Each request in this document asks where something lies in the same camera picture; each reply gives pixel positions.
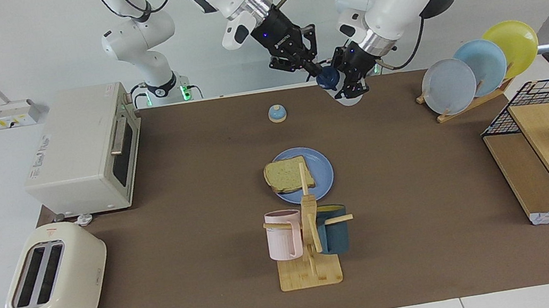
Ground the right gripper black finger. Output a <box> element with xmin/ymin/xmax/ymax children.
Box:
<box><xmin>301</xmin><ymin>24</ymin><xmax>326</xmax><ymax>81</ymax></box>
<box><xmin>269</xmin><ymin>54</ymin><xmax>304</xmax><ymax>75</ymax></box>

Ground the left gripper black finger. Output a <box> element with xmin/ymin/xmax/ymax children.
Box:
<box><xmin>329</xmin><ymin>46</ymin><xmax>349</xmax><ymax>74</ymax></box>
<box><xmin>345</xmin><ymin>74</ymin><xmax>371</xmax><ymax>99</ymax></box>

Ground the translucent bottle navy cap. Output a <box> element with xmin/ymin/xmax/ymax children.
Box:
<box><xmin>315</xmin><ymin>61</ymin><xmax>365</xmax><ymax>110</ymax></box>

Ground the toasted bread slice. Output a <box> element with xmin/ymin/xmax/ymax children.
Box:
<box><xmin>262</xmin><ymin>154</ymin><xmax>316</xmax><ymax>196</ymax></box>

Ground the grey round plate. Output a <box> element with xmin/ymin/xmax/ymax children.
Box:
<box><xmin>418</xmin><ymin>55</ymin><xmax>481</xmax><ymax>119</ymax></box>

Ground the wooden plate rack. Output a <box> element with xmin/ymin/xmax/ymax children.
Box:
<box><xmin>415</xmin><ymin>77</ymin><xmax>519</xmax><ymax>127</ymax></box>

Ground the light blue round plate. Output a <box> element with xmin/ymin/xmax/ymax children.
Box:
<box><xmin>451</xmin><ymin>36</ymin><xmax>511</xmax><ymax>101</ymax></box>

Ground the yellow round plate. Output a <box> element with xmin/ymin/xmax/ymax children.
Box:
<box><xmin>480</xmin><ymin>17</ymin><xmax>543</xmax><ymax>82</ymax></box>

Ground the dark teal mug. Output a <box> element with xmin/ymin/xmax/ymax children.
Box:
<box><xmin>313</xmin><ymin>203</ymin><xmax>353</xmax><ymax>256</ymax></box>

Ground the pink ribbed mug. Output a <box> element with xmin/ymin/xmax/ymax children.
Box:
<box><xmin>264</xmin><ymin>208</ymin><xmax>306</xmax><ymax>262</ymax></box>

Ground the wooden mug tree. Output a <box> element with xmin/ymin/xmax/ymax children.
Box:
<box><xmin>255</xmin><ymin>156</ymin><xmax>363</xmax><ymax>294</ymax></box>

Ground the brown table mat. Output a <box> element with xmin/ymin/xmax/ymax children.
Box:
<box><xmin>0</xmin><ymin>51</ymin><xmax>549</xmax><ymax>308</ymax></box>

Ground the white toaster oven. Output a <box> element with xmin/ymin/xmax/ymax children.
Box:
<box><xmin>12</xmin><ymin>80</ymin><xmax>153</xmax><ymax>223</ymax></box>

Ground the cream two-slot toaster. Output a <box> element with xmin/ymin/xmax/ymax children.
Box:
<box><xmin>0</xmin><ymin>217</ymin><xmax>115</xmax><ymax>308</ymax></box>

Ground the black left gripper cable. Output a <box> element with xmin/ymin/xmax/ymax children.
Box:
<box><xmin>385</xmin><ymin>15</ymin><xmax>432</xmax><ymax>71</ymax></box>

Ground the white toaster power cord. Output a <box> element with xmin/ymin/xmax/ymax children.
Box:
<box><xmin>49</xmin><ymin>209</ymin><xmax>97</xmax><ymax>231</ymax></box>

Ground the white wall power strip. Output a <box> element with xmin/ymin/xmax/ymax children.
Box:
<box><xmin>0</xmin><ymin>96</ymin><xmax>51</xmax><ymax>130</ymax></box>

